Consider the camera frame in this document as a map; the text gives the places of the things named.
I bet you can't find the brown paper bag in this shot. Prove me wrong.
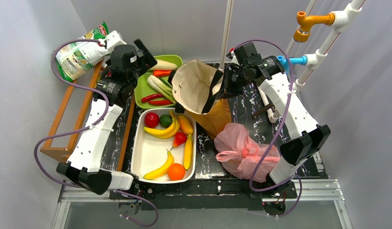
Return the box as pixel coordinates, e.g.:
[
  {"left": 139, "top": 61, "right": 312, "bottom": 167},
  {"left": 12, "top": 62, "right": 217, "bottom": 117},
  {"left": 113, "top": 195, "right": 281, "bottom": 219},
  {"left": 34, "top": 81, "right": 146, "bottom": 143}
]
[{"left": 172, "top": 60, "right": 232, "bottom": 139}]

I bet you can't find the pink plastic grocery bag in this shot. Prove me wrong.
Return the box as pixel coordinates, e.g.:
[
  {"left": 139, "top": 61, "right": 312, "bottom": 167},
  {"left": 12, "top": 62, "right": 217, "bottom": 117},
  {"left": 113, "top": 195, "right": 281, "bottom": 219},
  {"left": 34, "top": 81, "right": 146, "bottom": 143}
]
[{"left": 214, "top": 123, "right": 268, "bottom": 179}]

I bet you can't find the green chips bag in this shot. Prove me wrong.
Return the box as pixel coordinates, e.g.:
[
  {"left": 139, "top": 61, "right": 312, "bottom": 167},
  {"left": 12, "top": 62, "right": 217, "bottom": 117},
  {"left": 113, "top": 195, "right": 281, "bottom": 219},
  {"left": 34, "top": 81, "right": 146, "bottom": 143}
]
[{"left": 55, "top": 21, "right": 110, "bottom": 83}]

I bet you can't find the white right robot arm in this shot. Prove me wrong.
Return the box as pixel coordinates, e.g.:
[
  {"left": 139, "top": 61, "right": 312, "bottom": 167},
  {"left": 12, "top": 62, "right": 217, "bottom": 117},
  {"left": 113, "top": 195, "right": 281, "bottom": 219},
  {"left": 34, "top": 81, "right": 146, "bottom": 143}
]
[{"left": 216, "top": 42, "right": 330, "bottom": 187}]

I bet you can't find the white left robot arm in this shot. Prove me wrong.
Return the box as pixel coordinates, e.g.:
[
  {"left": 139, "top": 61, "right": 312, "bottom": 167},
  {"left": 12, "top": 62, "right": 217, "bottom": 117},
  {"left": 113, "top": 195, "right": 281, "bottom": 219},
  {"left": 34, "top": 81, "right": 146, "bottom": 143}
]
[{"left": 56, "top": 39, "right": 157, "bottom": 195}]

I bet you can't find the yellow banana by bag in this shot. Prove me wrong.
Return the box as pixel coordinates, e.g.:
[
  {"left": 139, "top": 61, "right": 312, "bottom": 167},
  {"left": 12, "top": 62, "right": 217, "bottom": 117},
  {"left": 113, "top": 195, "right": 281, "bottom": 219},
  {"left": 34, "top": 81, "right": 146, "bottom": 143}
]
[{"left": 183, "top": 134, "right": 193, "bottom": 170}]

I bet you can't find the white radish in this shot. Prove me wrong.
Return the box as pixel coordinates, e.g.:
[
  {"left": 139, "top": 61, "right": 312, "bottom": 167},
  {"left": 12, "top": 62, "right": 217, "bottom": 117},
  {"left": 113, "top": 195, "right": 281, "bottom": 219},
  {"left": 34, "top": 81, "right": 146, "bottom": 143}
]
[{"left": 149, "top": 60, "right": 177, "bottom": 71}]

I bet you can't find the orange carrot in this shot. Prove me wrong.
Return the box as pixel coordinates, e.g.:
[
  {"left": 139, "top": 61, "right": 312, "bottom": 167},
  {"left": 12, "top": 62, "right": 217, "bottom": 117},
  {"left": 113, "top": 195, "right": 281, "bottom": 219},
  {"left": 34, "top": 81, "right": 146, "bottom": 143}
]
[{"left": 144, "top": 70, "right": 173, "bottom": 77}]

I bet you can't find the green vegetable tray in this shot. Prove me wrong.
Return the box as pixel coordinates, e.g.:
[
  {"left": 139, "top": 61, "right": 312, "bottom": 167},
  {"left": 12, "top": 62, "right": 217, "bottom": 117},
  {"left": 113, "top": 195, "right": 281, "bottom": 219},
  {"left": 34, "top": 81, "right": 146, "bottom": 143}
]
[{"left": 134, "top": 54, "right": 183, "bottom": 110}]

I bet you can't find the green white leek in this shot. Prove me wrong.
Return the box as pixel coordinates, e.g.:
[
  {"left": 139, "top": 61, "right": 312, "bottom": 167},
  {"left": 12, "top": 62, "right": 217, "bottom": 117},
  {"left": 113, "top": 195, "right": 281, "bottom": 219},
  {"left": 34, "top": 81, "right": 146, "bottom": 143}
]
[{"left": 147, "top": 75, "right": 176, "bottom": 104}]

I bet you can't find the red chili pepper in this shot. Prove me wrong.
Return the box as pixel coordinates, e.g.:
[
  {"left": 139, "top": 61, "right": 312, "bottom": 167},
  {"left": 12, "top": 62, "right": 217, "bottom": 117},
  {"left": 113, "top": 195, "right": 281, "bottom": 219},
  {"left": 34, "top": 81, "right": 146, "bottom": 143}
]
[{"left": 141, "top": 93, "right": 164, "bottom": 103}]

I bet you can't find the orange mango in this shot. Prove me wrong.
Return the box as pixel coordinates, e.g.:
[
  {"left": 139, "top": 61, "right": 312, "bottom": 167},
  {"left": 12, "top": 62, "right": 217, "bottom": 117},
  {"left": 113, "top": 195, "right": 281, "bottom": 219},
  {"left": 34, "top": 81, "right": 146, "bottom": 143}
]
[{"left": 177, "top": 115, "right": 194, "bottom": 135}]

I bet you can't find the red apple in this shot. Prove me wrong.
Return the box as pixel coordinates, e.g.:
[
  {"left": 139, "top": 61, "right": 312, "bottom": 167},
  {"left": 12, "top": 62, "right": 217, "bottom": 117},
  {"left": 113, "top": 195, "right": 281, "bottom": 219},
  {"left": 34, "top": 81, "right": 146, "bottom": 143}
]
[{"left": 144, "top": 112, "right": 159, "bottom": 128}]

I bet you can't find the green lime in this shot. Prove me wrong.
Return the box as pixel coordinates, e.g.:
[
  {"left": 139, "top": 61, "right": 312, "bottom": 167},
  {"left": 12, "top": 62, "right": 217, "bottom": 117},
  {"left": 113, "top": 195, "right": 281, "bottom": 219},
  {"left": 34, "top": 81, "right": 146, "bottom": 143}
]
[{"left": 159, "top": 114, "right": 173, "bottom": 128}]

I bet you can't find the yellow banana bunch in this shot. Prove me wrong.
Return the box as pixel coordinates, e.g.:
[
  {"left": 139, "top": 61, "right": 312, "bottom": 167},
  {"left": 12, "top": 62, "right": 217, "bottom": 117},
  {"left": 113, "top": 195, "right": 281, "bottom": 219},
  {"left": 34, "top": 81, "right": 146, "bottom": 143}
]
[{"left": 143, "top": 110, "right": 180, "bottom": 139}]

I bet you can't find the blue faucet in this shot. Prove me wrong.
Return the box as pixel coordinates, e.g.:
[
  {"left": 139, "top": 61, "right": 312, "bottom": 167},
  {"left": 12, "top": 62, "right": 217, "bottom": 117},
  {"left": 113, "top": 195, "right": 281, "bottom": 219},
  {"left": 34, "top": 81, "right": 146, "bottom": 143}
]
[{"left": 277, "top": 55, "right": 308, "bottom": 74}]

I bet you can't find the orange faucet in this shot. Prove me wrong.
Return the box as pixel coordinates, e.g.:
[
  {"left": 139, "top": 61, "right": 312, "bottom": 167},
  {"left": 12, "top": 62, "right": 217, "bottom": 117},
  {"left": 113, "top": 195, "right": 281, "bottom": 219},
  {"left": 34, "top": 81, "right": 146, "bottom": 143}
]
[{"left": 293, "top": 11, "right": 335, "bottom": 43}]

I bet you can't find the white fruit tray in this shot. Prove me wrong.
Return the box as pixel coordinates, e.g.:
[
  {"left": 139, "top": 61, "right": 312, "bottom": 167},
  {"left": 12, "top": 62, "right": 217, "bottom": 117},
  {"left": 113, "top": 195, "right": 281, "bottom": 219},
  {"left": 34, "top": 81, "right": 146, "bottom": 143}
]
[{"left": 130, "top": 107, "right": 197, "bottom": 185}]

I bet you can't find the wooden rack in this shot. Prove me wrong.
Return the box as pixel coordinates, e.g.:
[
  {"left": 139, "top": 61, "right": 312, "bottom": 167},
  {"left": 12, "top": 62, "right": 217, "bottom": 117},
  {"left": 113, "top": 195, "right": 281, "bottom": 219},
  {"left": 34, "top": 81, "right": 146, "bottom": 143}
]
[{"left": 40, "top": 58, "right": 136, "bottom": 173}]

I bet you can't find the orange fruit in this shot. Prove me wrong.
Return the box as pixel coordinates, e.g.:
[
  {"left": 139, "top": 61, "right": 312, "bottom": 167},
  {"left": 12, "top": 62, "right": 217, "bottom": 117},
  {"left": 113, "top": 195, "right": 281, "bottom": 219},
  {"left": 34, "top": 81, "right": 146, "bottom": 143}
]
[{"left": 167, "top": 163, "right": 186, "bottom": 181}]

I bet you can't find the single yellow banana lower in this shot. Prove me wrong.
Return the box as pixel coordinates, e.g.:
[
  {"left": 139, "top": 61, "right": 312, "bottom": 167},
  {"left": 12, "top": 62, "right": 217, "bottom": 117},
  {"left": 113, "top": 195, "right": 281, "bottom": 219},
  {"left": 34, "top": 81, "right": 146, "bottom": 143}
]
[{"left": 143, "top": 150, "right": 174, "bottom": 180}]

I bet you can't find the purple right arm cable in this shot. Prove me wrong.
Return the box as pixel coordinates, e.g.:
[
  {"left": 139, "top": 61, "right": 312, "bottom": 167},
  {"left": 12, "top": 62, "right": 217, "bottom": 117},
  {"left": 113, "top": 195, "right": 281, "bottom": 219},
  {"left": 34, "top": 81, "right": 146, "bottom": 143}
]
[{"left": 235, "top": 39, "right": 303, "bottom": 219}]

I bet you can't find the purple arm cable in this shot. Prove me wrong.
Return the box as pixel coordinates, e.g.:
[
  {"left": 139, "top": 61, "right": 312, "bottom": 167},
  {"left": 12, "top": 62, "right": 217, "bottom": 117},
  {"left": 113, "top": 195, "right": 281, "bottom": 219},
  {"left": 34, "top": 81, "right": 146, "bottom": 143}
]
[
  {"left": 235, "top": 39, "right": 303, "bottom": 219},
  {"left": 33, "top": 38, "right": 159, "bottom": 228}
]

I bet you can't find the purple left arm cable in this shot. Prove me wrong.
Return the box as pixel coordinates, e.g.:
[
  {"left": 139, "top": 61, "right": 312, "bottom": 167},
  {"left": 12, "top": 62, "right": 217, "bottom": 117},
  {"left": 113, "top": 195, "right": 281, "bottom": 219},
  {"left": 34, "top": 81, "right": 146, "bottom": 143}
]
[{"left": 33, "top": 38, "right": 159, "bottom": 228}]

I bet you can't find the white pipe frame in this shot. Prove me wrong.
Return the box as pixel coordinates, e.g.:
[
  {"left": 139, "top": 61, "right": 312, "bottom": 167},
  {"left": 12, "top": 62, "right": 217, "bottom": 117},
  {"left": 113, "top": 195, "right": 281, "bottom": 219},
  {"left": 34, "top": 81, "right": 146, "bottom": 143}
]
[{"left": 258, "top": 0, "right": 367, "bottom": 124}]

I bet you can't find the aluminium base frame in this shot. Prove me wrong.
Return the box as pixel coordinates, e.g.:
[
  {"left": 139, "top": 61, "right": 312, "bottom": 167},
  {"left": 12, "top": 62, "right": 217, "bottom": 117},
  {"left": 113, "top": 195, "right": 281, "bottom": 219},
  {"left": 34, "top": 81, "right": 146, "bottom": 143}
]
[{"left": 52, "top": 68, "right": 353, "bottom": 229}]

